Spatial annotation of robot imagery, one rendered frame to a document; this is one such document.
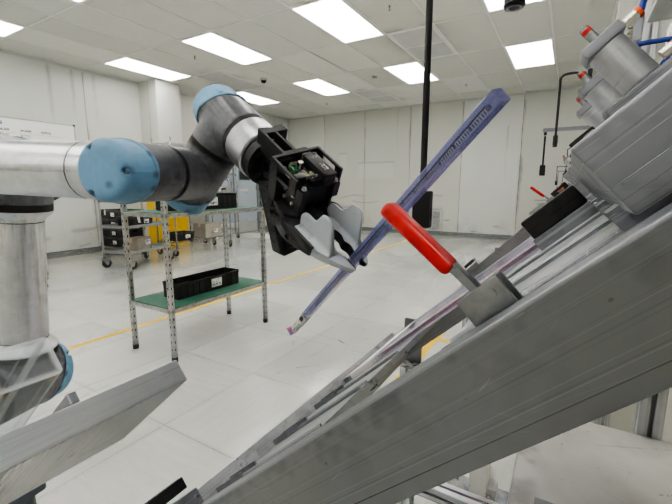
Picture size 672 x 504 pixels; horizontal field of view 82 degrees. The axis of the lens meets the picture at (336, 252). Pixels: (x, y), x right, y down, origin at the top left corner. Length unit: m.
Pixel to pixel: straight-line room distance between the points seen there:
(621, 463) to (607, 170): 0.74
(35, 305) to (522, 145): 8.76
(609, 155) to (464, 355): 0.13
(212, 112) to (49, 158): 0.21
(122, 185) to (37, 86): 7.21
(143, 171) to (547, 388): 0.45
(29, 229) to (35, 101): 6.76
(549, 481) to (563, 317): 0.63
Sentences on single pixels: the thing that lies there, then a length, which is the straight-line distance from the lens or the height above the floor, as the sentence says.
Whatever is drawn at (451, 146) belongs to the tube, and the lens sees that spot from 0.32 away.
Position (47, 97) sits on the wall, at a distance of 7.72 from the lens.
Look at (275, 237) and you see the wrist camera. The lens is 0.56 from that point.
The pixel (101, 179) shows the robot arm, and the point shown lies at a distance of 0.52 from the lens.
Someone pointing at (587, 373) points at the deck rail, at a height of 1.01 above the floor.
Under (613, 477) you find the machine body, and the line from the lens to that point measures 0.89.
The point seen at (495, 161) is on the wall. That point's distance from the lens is 9.15.
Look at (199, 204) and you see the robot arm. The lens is 0.64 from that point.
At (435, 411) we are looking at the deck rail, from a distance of 0.25.
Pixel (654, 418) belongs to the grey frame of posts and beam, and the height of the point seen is 0.66.
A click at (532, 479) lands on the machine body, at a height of 0.62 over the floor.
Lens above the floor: 1.10
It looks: 9 degrees down
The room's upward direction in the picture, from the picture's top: straight up
